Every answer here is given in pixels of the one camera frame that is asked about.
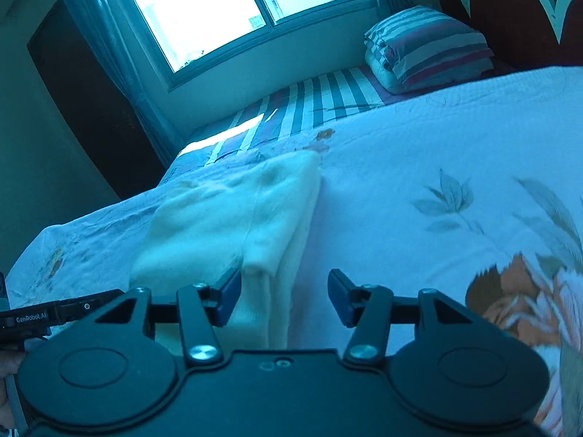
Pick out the cream knitted sweater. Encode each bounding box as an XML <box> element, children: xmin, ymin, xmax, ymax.
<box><xmin>129</xmin><ymin>150</ymin><xmax>321</xmax><ymax>350</ymax></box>

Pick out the person's left hand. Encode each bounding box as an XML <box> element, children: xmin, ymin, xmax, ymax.
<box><xmin>0</xmin><ymin>349</ymin><xmax>25</xmax><ymax>431</ymax></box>

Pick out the white floral bedspread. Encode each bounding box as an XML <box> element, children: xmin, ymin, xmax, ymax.
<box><xmin>7</xmin><ymin>66</ymin><xmax>582</xmax><ymax>436</ymax></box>

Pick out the striped bed sheet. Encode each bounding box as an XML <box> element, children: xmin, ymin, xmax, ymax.
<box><xmin>160</xmin><ymin>65</ymin><xmax>412</xmax><ymax>185</ymax></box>

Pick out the folded striped quilt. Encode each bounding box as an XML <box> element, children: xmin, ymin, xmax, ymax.
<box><xmin>364</xmin><ymin>6</ymin><xmax>493</xmax><ymax>95</ymax></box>

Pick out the blue left curtain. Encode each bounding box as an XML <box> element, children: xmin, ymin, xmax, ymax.
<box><xmin>63</xmin><ymin>0</ymin><xmax>183</xmax><ymax>167</ymax></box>

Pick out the red heart-shaped headboard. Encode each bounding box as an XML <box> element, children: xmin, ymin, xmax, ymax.
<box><xmin>438</xmin><ymin>0</ymin><xmax>582</xmax><ymax>70</ymax></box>

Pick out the window with frame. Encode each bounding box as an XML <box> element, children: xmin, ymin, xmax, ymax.
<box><xmin>121</xmin><ymin>0</ymin><xmax>359</xmax><ymax>86</ymax></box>

